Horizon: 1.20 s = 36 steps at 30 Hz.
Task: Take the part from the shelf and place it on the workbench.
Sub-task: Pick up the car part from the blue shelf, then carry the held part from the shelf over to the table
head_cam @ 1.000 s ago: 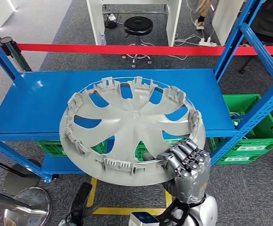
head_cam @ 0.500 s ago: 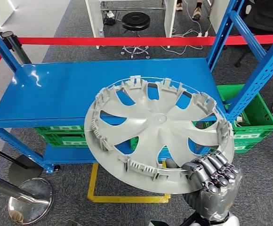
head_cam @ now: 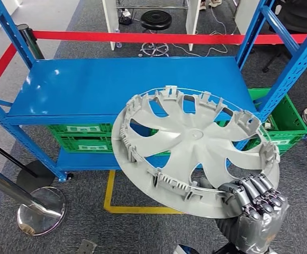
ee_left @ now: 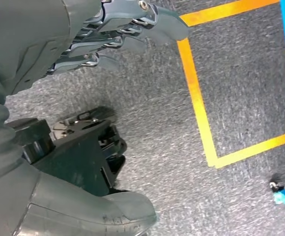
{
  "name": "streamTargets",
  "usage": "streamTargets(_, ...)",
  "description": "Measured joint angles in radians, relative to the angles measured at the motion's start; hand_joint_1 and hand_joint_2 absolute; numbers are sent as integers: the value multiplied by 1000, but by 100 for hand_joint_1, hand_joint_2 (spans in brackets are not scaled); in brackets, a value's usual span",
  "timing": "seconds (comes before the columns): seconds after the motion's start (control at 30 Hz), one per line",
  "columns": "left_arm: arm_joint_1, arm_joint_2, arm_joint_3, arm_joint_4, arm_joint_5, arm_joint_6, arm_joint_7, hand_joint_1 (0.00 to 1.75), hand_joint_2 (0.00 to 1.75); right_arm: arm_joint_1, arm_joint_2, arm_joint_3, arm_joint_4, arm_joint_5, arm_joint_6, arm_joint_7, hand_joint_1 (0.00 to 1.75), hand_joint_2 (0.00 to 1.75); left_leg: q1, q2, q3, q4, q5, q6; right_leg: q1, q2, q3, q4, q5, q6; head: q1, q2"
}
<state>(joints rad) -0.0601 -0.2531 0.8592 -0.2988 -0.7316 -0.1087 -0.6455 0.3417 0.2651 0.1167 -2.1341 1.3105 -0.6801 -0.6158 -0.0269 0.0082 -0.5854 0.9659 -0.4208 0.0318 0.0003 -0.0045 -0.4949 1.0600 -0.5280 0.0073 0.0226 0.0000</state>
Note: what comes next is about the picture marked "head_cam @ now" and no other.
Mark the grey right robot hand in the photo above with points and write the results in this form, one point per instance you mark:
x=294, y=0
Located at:
x=261, y=224

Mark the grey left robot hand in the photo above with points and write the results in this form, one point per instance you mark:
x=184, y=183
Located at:
x=85, y=247

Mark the grey plastic wheel hubcap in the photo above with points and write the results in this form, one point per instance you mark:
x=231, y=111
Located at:
x=196, y=140

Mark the blue metal shelf rack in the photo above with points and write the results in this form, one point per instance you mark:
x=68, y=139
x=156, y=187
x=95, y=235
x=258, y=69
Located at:
x=116, y=84

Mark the yellow floor tape marking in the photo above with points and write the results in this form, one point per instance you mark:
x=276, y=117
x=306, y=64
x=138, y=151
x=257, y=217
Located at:
x=108, y=196

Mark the green plastic crate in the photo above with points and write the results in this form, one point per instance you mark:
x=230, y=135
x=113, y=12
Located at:
x=85, y=144
x=82, y=129
x=288, y=122

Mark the clear water bottle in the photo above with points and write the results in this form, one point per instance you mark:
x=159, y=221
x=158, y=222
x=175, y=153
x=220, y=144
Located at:
x=118, y=38

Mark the black office chair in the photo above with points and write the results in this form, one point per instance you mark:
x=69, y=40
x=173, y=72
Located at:
x=296, y=14

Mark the red barrier tape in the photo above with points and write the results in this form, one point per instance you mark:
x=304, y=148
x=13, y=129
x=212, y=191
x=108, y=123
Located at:
x=143, y=36

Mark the white panel-leg table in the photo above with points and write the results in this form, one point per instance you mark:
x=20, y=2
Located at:
x=111, y=21

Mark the person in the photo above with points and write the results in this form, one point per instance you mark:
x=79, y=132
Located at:
x=214, y=2

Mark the black round stool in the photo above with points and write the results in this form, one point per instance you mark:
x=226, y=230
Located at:
x=156, y=19

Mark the black stanchion post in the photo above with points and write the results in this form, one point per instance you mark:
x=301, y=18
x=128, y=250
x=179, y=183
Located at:
x=30, y=40

